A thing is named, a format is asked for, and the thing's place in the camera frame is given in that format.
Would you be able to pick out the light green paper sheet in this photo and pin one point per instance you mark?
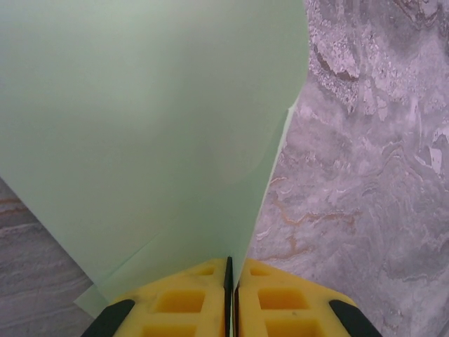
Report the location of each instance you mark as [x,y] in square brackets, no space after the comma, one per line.
[140,123]

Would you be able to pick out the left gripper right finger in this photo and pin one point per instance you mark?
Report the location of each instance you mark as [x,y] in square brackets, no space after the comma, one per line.
[287,302]

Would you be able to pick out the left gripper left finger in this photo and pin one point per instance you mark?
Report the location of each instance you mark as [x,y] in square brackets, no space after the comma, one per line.
[175,302]

